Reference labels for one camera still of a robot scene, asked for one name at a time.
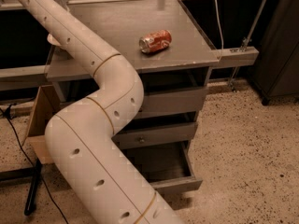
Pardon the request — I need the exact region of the grey bottom drawer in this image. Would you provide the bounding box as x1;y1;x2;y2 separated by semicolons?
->
124;142;202;194

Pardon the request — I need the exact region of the cardboard box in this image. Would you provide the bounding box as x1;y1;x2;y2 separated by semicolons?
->
25;85;60;164

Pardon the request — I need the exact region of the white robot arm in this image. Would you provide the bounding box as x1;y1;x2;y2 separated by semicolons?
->
19;0;184;224

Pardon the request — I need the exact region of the white bowl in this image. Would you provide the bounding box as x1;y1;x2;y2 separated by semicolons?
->
47;34;61;47

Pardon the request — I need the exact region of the grey drawer cabinet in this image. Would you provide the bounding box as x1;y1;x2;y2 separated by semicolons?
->
46;0;219;198

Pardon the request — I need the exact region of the diagonal metal rod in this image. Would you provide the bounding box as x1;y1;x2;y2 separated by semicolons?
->
228;0;267;92

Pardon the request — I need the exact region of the grey drawer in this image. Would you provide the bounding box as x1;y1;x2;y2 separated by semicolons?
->
135;88;207;119
124;142;202;194
112;122;197;149

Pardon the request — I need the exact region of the black metal floor stand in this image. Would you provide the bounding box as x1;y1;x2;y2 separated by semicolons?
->
0;160;42;217

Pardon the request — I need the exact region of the grey top drawer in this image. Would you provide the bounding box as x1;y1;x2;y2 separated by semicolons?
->
135;88;207;119

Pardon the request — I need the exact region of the red coke can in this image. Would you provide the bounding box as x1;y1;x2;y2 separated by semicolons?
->
139;30;172;54

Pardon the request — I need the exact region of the black floor cable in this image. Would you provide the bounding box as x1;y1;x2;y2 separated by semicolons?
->
0;105;70;224

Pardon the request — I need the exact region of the white hanging cable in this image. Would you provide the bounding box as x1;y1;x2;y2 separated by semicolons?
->
201;0;225;62

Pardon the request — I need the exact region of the grey middle drawer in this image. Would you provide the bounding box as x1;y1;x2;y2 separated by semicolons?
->
112;122;197;149

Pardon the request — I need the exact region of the dark grey cabinet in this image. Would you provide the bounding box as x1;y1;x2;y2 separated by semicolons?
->
250;0;299;105

